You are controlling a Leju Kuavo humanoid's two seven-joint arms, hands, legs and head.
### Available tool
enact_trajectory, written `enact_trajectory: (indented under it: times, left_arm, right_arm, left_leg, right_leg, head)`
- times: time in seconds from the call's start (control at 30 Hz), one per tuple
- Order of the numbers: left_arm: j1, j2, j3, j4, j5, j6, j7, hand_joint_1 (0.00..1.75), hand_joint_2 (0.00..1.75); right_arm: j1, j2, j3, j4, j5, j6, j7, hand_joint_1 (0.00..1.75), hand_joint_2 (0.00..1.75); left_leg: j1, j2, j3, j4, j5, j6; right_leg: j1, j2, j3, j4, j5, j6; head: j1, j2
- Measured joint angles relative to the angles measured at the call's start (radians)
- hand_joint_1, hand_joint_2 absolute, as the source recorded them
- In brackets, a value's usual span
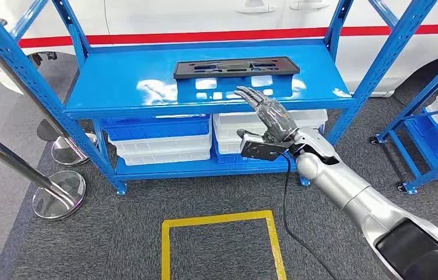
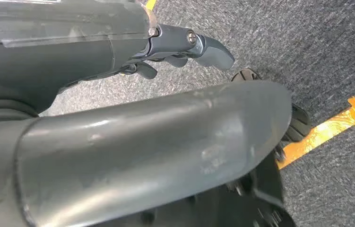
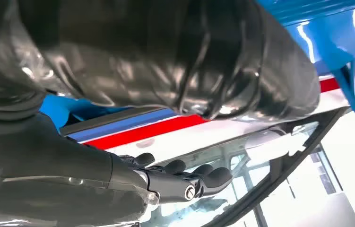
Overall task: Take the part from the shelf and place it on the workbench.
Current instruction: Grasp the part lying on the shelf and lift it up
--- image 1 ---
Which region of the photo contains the blue metal shelf rack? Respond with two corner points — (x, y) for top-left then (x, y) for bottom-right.
(0, 0), (438, 196)
(371, 48), (438, 195)

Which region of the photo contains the yellow floor tape square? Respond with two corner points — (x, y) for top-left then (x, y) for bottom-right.
(160, 210), (287, 280)

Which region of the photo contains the black camera cable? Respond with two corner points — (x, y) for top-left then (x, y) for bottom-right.
(279, 152), (338, 280)

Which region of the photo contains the chrome stanchion post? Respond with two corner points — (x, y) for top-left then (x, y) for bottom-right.
(0, 121), (87, 221)
(0, 23), (98, 167)

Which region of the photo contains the black base stanchion post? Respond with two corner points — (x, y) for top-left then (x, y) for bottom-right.
(36, 118), (64, 142)

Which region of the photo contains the white car with red stripe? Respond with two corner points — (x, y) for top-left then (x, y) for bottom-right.
(0, 0), (438, 97)

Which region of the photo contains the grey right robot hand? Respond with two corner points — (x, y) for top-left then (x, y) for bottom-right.
(235, 86), (299, 144)

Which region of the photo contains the black plastic panel part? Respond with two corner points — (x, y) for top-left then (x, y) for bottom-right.
(173, 57), (300, 81)

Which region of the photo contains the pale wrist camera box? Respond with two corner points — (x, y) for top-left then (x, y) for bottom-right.
(237, 129), (293, 162)

